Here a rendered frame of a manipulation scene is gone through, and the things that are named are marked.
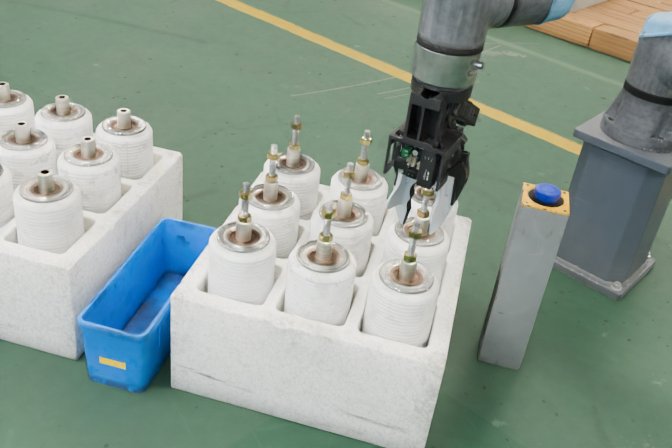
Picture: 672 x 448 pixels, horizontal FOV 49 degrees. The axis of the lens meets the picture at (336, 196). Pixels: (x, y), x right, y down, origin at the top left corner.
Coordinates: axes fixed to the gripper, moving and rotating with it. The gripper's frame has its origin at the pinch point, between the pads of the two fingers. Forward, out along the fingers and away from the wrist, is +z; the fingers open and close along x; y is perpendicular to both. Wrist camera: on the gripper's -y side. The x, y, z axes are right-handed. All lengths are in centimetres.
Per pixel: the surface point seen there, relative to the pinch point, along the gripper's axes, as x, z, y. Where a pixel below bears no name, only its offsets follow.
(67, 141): -66, 12, -4
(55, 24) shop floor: -157, 34, -87
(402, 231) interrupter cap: -4.7, 8.9, -8.6
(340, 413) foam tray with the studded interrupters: -3.0, 29.8, 9.7
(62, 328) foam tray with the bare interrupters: -46, 28, 20
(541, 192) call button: 11.6, 1.4, -20.0
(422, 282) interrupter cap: 2.5, 8.9, 1.2
